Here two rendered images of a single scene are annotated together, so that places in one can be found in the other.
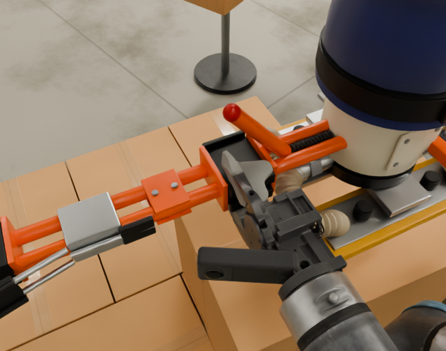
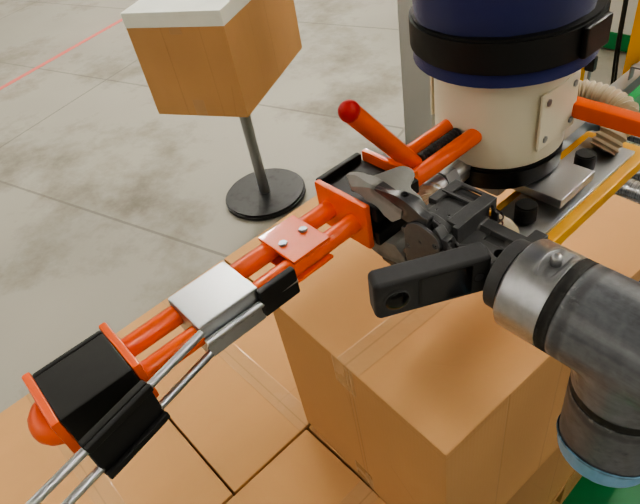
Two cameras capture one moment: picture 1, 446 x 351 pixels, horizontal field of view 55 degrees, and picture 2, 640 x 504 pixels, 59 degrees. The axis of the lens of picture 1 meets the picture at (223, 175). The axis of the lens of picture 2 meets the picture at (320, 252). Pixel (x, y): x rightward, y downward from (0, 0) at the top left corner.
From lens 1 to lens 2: 0.18 m
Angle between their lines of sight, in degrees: 11
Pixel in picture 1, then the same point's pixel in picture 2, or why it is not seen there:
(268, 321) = (459, 401)
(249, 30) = (277, 138)
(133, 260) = (238, 431)
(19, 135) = (21, 349)
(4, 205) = not seen: hidden behind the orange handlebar
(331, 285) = (546, 249)
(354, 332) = (599, 282)
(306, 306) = (528, 281)
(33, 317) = not seen: outside the picture
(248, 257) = (432, 262)
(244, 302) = (420, 390)
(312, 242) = (496, 228)
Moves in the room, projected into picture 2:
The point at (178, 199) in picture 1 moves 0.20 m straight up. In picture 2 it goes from (315, 241) to (276, 56)
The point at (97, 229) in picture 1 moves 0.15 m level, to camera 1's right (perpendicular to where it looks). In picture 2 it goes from (229, 300) to (376, 253)
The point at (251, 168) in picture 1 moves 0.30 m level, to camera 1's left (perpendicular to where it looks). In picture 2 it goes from (389, 177) to (111, 261)
